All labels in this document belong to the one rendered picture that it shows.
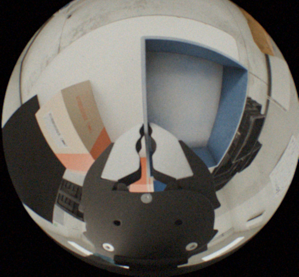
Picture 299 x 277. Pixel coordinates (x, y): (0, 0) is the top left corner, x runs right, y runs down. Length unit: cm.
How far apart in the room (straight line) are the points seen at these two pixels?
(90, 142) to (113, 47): 15
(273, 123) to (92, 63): 274
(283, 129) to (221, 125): 246
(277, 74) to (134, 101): 256
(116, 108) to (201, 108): 15
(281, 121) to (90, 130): 268
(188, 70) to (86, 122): 17
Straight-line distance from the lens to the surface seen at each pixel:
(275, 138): 270
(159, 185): 34
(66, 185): 70
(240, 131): 73
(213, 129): 23
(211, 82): 19
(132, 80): 16
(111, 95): 17
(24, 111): 35
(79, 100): 15
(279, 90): 250
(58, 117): 15
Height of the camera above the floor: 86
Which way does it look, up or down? 58 degrees down
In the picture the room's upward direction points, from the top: 175 degrees clockwise
